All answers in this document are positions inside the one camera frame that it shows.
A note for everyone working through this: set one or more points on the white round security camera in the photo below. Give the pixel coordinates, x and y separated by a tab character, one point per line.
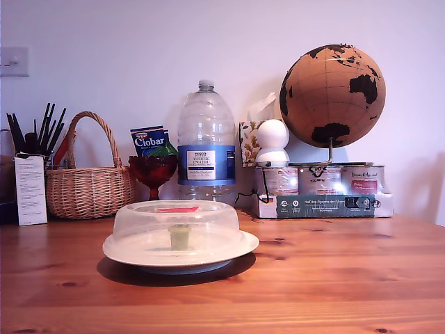
273	135

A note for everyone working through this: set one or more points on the blue Ciobar packet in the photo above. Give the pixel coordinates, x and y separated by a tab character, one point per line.
166	135
147	141

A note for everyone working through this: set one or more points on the cork globe on stand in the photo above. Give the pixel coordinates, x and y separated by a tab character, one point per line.
330	97

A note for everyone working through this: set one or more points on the white can red label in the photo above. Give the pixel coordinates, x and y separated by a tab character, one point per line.
363	179

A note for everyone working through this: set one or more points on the white printed carton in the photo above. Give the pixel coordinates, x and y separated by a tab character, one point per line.
31	191

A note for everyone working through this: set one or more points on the black chopstick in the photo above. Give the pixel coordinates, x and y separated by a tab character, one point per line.
57	130
44	125
14	134
19	132
49	127

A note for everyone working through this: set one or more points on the red glass goblet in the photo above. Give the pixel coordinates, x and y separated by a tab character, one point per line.
153	170

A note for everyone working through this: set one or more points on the white tissue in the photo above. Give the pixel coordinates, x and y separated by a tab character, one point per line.
264	106

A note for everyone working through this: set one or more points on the dark brown block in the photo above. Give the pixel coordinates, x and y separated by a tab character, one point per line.
7	181

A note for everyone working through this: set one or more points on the white can pink label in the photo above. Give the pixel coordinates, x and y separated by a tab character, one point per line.
281	179

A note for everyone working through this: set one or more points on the green foil wrapper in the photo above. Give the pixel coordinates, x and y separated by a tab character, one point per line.
167	150

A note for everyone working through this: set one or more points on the white round plate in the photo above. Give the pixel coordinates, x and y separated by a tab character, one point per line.
248	243

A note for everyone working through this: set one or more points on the leaf print napkin box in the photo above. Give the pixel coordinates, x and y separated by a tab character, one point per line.
247	146

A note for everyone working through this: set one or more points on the green coffee capsule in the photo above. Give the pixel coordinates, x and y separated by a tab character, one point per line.
180	238

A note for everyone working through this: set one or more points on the large clear water bottle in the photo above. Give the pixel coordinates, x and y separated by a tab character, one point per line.
206	139

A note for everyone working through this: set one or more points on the white light switch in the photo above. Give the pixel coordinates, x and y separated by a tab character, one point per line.
17	62

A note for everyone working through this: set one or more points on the white can black scribble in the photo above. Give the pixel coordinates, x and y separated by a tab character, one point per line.
320	179

